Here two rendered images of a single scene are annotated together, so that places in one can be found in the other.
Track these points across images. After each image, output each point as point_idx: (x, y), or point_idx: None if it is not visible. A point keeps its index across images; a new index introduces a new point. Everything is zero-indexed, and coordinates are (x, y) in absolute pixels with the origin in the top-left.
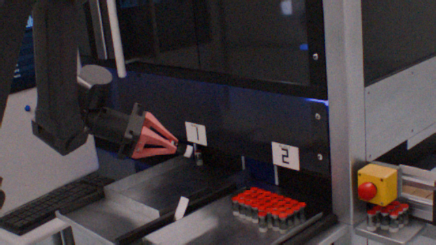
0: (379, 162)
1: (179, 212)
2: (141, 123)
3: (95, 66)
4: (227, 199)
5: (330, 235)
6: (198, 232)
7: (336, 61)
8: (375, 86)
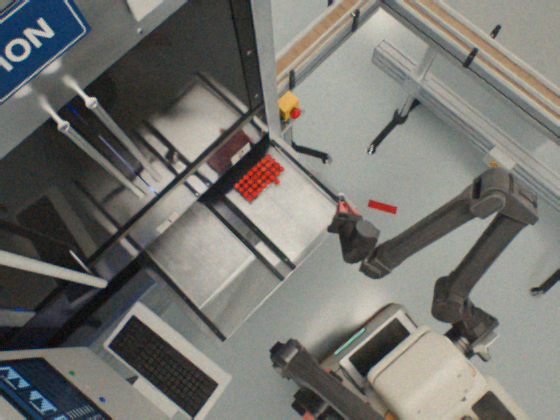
0: None
1: (253, 239)
2: (353, 214)
3: (358, 230)
4: (238, 206)
5: (290, 147)
6: (273, 227)
7: (271, 84)
8: None
